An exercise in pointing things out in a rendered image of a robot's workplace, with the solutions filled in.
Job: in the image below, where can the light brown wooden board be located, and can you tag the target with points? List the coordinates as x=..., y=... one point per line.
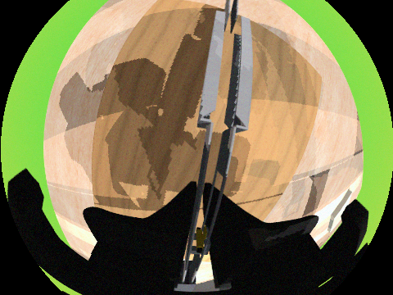
x=147, y=146

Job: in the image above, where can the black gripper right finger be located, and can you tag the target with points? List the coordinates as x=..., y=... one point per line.
x=238, y=237

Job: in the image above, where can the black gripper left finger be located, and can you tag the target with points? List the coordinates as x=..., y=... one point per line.
x=163, y=235

